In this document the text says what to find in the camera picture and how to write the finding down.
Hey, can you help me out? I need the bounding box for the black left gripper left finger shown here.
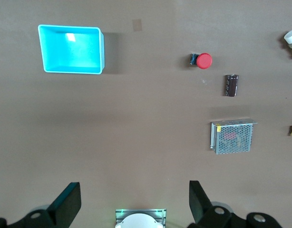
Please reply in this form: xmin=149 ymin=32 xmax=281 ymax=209
xmin=0 ymin=182 xmax=82 ymax=228

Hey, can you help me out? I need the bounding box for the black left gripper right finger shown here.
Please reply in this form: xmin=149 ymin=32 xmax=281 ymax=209
xmin=187 ymin=180 xmax=285 ymax=228

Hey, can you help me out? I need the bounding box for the red push button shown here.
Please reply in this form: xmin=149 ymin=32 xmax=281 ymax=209
xmin=190 ymin=52 xmax=213 ymax=70

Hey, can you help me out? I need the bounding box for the perforated metal power supply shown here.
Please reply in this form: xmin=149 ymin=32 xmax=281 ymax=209
xmin=210 ymin=117 xmax=258 ymax=155

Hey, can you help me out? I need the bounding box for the dark brown capacitor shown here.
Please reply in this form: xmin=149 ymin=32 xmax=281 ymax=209
xmin=223 ymin=74 xmax=240 ymax=97

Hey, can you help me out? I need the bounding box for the cyan plastic bin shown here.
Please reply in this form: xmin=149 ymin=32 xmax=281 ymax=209
xmin=38 ymin=24 xmax=106 ymax=75

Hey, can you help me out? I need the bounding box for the brown tape patch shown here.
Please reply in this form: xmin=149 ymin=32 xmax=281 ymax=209
xmin=132 ymin=19 xmax=143 ymax=32

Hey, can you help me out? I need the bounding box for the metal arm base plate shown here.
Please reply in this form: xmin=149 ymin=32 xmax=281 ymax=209
xmin=115 ymin=208 xmax=167 ymax=228

